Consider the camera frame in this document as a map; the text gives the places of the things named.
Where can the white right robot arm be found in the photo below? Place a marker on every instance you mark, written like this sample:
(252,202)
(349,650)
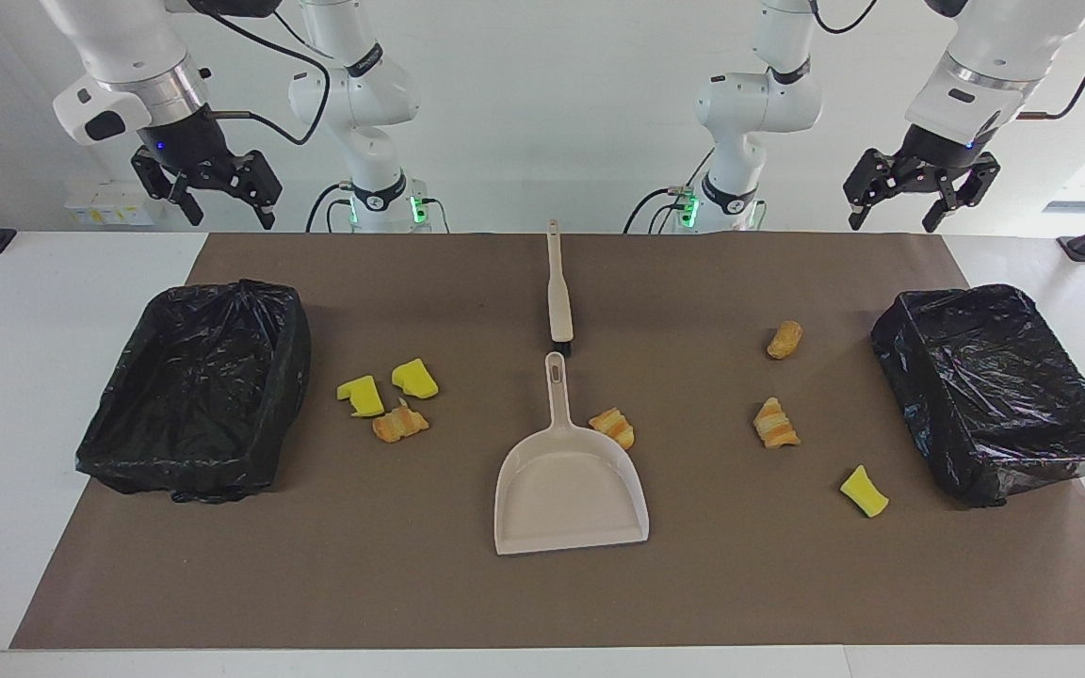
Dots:
(364,94)

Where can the small orange toy croissant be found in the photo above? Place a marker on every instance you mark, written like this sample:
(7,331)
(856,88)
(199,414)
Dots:
(614,429)

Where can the brown fried nugget toy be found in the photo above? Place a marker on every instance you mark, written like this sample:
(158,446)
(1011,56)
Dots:
(785,340)

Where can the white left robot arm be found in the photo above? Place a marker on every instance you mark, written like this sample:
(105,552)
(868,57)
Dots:
(759,104)

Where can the beige plastic dustpan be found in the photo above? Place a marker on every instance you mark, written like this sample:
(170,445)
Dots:
(566,499)

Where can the notched yellow sponge piece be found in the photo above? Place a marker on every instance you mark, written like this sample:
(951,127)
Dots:
(365,400)

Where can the white wall socket box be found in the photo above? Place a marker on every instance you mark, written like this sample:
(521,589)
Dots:
(114,202)

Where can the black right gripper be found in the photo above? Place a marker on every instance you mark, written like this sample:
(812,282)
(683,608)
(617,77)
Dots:
(192,141)

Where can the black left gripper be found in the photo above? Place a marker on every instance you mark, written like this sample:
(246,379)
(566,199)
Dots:
(936,153)

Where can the brown table mat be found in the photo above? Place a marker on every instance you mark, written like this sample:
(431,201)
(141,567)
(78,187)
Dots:
(693,565)

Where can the orange striped toy croissant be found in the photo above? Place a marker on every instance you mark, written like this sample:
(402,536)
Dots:
(399,426)

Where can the bin lined with black bag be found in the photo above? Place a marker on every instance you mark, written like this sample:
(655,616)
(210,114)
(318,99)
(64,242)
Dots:
(194,395)
(995,395)

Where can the beige brush with black bristles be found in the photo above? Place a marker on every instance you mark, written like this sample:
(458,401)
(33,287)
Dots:
(559,301)

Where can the large pale toy croissant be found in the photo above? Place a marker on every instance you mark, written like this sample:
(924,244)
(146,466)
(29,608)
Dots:
(774,426)

